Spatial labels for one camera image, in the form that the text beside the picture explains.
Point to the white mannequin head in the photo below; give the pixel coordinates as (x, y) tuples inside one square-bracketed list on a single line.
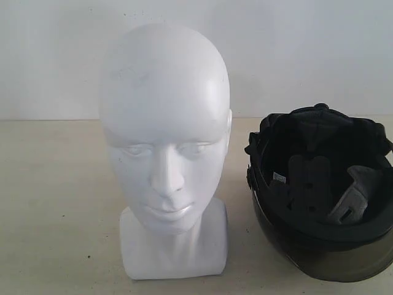
[(166, 117)]

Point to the black helmet with tinted visor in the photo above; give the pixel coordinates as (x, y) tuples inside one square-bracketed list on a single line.
[(321, 188)]

